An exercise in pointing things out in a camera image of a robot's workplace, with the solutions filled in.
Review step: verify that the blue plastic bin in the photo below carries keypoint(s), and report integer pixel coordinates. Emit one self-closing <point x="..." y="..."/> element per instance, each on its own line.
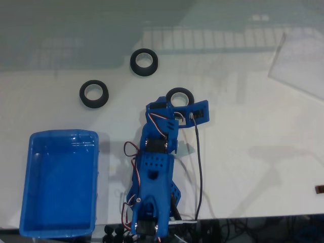
<point x="58" y="182"/>

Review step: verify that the small brown object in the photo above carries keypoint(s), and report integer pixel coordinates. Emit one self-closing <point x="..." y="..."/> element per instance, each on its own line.
<point x="319" y="189"/>

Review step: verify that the black clamp knob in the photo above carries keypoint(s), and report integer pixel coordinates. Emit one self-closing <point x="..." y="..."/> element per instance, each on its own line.
<point x="118" y="231"/>
<point x="108" y="230"/>

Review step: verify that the clear acrylic sheet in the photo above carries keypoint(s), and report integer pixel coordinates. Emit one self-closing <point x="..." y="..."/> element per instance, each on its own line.
<point x="298" y="65"/>

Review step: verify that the black tape roll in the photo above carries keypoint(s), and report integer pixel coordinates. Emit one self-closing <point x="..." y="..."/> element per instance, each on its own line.
<point x="134" y="68"/>
<point x="180" y="89"/>
<point x="83" y="100"/>

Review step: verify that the blue gripper camera mount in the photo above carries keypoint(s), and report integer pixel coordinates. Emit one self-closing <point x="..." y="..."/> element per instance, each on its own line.
<point x="202" y="121"/>

